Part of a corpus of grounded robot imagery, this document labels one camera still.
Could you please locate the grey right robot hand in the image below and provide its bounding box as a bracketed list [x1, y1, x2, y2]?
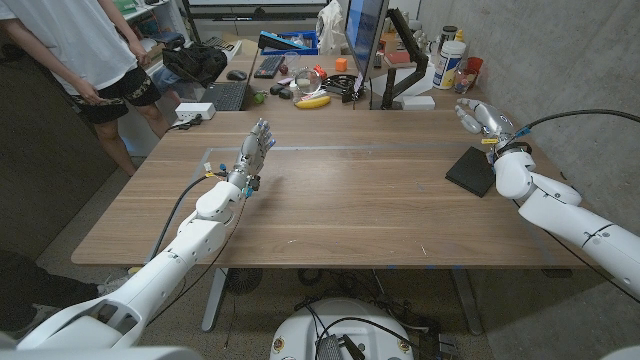
[453, 97, 517, 152]

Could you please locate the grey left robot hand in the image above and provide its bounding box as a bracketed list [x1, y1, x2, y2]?
[227, 117, 277, 191]

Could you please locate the black photo album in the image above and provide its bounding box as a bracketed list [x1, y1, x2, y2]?
[444, 146, 498, 199]

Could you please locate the clear jar with coloured items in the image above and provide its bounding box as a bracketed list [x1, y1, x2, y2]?
[453, 67, 477, 95]

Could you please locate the black keyboard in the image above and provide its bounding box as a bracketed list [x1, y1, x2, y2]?
[253, 54, 286, 80]
[199, 81, 249, 112]

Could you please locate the white wipes canister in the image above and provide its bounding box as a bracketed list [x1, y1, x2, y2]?
[432, 40, 467, 91]

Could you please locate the white power strip box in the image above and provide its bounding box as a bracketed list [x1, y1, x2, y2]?
[174, 102, 217, 123]

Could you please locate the yellow banana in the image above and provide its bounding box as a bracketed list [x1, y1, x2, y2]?
[294, 95, 332, 110]

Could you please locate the clear glass bowl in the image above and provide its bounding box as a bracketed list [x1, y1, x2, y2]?
[294, 68, 323, 96]

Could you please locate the black backpack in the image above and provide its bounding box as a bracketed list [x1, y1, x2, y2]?
[162, 42, 229, 89]

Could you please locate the blue plastic crate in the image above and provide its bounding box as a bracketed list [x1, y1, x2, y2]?
[258, 29, 320, 56]

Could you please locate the round black fan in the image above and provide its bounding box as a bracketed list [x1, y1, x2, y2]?
[224, 268, 264, 297]

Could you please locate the white plastic bag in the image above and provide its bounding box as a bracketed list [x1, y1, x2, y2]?
[316, 0, 349, 56]

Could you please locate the grey table leg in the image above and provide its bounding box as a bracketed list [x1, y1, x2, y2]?
[450, 268, 484, 337]
[201, 268, 229, 333]

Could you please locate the computer monitor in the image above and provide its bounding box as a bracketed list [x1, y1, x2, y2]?
[343, 0, 390, 84]

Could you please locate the white shelf unit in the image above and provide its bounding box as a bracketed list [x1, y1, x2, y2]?
[107, 0, 192, 69]

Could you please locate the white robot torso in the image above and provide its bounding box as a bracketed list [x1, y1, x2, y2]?
[269, 298, 415, 360]

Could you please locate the person in white t-shirt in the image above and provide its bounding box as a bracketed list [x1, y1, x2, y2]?
[0, 0, 172, 178]

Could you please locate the person in dark trousers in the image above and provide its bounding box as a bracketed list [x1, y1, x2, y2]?
[0, 247, 132, 332]

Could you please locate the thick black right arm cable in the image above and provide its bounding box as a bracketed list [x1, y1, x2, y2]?
[514, 108, 640, 140]

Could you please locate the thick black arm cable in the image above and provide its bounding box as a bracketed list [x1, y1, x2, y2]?
[149, 172, 229, 261]
[514, 108, 640, 140]

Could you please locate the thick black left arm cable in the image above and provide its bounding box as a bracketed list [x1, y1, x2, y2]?
[149, 172, 229, 261]

